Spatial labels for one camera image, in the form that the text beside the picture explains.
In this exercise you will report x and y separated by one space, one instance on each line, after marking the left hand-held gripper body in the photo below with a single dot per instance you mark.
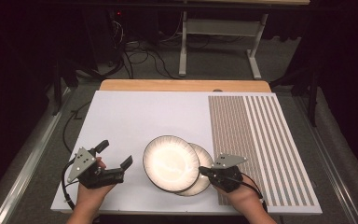
101 179

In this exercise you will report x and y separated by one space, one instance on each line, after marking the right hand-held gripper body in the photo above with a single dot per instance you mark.
227 179

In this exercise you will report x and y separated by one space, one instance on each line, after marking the white plate with dark rim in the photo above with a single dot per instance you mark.
171 163
205 159

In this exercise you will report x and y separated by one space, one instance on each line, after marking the person's left hand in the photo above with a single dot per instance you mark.
90 196

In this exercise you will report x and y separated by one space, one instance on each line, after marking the person's right hand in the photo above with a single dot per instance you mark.
245 197

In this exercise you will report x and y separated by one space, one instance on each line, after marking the white board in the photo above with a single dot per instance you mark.
143 118

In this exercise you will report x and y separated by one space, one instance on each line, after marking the brown and white striped mat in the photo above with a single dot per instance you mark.
261 124

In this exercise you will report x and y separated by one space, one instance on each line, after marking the black metal stand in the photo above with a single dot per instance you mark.
57 87
313 93

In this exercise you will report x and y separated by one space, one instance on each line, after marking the wooden table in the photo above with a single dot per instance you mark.
183 85

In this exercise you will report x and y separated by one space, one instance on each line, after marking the dark equipment with red light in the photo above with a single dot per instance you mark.
112 34

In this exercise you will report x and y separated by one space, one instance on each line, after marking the aluminium floor rail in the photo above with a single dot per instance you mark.
332 175
28 168

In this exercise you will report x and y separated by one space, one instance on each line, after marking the white metal frame desk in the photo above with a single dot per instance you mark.
217 27

